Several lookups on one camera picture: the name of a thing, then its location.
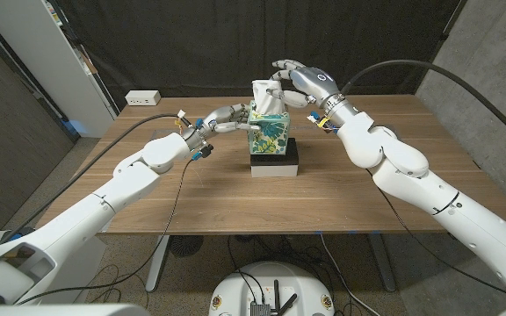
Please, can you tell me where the black router with antennas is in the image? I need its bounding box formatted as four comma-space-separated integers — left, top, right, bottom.
248, 278, 300, 316

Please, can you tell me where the white cabinet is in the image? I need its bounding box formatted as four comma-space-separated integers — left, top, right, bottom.
0, 0, 120, 140

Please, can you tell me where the blue and black foot pedal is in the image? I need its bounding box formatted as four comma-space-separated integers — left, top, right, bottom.
0, 226, 34, 245

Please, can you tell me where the black round floor fan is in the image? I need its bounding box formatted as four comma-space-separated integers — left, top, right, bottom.
168, 234, 205, 258

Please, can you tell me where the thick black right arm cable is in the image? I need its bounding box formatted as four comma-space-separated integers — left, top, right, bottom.
340, 59, 506, 154

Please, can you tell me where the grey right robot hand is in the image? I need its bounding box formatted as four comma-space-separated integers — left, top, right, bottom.
265, 59, 351, 123

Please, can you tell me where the white table leg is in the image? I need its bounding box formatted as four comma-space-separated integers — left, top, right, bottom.
144, 234, 171, 294

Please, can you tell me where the grey table leg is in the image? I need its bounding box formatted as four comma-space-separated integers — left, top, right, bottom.
366, 233, 398, 293

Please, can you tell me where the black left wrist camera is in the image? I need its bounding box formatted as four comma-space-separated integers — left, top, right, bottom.
195, 143, 215, 162

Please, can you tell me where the white floor cable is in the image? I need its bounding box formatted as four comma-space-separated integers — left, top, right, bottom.
318, 232, 381, 316

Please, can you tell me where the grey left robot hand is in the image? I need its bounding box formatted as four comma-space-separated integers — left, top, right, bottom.
182, 103, 263, 153

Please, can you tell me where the black curtain backdrop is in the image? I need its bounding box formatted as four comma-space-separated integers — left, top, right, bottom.
54, 0, 469, 111

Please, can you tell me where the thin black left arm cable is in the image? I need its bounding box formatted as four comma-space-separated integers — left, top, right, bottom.
15, 157, 195, 306

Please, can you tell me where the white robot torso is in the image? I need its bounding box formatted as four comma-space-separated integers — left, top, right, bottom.
207, 261, 336, 316

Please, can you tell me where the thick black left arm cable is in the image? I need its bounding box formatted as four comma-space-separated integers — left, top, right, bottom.
0, 112, 188, 245

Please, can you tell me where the black floor cable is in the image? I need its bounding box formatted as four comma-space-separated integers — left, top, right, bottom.
226, 234, 265, 306

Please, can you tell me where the white tissue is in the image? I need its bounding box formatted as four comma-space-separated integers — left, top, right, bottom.
251, 79, 287, 116

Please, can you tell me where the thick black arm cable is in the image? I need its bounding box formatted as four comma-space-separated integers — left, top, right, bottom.
340, 59, 506, 154
0, 112, 188, 245

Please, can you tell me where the teal floral tissue box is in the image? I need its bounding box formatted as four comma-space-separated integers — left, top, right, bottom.
247, 100, 291, 155

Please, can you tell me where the white power strip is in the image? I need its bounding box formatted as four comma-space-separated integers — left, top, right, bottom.
124, 90, 163, 107

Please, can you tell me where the black and white box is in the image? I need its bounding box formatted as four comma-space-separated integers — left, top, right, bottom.
249, 137, 300, 178

